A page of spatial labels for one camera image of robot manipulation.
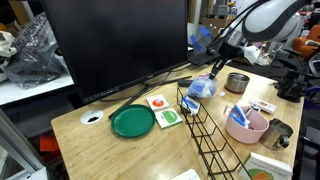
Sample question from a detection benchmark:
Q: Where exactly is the steel measuring cup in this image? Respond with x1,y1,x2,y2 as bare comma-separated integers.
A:
259,118,293,150

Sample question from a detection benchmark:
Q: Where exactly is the white card orange circle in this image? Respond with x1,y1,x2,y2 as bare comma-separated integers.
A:
146,95,169,111

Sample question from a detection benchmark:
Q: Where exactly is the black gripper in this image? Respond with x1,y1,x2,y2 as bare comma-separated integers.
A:
209,41,243,80

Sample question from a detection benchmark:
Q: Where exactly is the green plastic plate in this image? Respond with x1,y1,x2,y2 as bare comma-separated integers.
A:
111,104,156,138

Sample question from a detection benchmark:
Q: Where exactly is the white desk grommet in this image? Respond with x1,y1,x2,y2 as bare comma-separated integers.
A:
80,109,104,125

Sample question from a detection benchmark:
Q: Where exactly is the black wire rack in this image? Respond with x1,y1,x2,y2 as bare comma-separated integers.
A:
176,88,248,180

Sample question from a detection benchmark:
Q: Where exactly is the black clamp stand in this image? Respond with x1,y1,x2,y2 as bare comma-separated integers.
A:
275,70,313,103

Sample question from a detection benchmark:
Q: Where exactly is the grey plastic bag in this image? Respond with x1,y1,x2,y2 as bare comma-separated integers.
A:
5,12,63,89

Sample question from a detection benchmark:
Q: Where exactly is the black computer monitor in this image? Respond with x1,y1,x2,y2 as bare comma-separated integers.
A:
41,0,188,104

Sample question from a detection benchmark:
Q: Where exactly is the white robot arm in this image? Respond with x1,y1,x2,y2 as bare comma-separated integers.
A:
206,0,313,80

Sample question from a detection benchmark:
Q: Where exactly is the white blue utensil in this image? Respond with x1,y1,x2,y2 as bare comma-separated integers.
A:
234,105,250,127

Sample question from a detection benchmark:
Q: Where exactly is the metal spoon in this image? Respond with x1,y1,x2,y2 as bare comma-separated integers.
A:
245,103,261,116

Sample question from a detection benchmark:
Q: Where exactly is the small sticker label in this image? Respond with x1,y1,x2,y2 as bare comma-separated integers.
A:
218,91,225,96

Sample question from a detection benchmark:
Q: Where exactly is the white blue card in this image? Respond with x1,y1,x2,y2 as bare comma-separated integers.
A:
180,95,200,115

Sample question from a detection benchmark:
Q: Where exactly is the white paper corner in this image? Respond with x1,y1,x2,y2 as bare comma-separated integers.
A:
171,169,201,180

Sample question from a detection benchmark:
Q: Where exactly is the silver metal bowl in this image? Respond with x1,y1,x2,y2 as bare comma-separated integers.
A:
224,72,250,94

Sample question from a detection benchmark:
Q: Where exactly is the white card green circle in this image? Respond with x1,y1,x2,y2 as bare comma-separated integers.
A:
155,108,182,129

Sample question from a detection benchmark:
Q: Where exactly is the blue marshmallow bag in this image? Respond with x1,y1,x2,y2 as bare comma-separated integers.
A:
187,74,217,98

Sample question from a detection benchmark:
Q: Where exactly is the orange chair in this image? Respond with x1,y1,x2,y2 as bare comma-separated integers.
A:
292,25,320,58

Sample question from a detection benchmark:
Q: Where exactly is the pink plastic cup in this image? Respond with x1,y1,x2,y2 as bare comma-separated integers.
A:
224,106,269,144

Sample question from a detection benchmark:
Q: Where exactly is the vegetables book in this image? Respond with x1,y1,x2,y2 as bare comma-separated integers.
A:
238,152,293,180

